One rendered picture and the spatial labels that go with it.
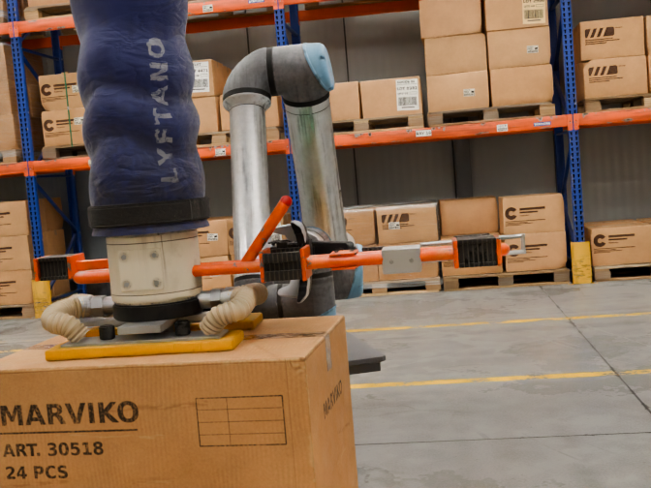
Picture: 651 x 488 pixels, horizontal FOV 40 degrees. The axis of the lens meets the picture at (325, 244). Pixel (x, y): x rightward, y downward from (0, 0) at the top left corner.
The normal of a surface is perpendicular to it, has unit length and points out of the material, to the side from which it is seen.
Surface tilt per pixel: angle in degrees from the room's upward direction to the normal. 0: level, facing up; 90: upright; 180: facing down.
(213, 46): 90
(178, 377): 90
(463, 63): 91
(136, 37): 78
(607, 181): 90
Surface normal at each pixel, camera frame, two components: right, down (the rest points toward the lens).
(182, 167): 0.66, -0.26
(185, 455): -0.18, 0.09
